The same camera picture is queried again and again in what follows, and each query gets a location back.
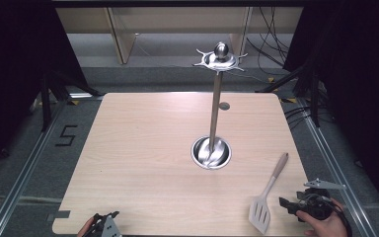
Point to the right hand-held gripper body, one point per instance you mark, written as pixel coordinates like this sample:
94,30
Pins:
314,205

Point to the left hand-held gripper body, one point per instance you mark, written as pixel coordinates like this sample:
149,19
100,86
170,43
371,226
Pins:
110,227

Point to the stainless steel utensil rack stand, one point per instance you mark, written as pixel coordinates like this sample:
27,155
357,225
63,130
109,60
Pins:
214,112

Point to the person's left hand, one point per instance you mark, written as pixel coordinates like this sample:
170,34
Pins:
85,228

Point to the person's right hand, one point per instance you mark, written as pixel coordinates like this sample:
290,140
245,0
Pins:
325,227

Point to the black tape strip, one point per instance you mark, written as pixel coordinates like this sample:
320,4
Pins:
60,215

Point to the black metal stand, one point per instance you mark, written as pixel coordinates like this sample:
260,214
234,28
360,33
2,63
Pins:
47,98
314,95

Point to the round grey sticker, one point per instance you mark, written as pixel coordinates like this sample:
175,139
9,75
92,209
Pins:
224,106

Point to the black curtain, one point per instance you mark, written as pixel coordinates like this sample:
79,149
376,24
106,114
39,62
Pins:
16,65
362,82

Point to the aluminium floor rail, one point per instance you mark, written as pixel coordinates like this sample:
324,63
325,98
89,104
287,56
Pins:
23,174
339,177

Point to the light wooden desk frame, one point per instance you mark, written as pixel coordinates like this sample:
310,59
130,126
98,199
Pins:
121,36

